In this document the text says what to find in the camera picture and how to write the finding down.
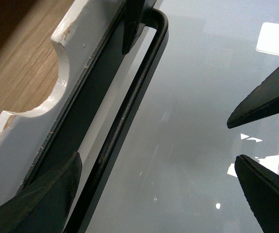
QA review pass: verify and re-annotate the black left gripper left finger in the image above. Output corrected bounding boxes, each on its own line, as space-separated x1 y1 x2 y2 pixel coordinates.
0 152 82 233

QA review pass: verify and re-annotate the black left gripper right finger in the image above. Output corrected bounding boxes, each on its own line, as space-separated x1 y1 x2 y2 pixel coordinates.
234 154 279 233

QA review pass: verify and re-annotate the white drawer with black handle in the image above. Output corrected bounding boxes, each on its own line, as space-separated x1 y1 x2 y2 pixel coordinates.
0 0 168 233

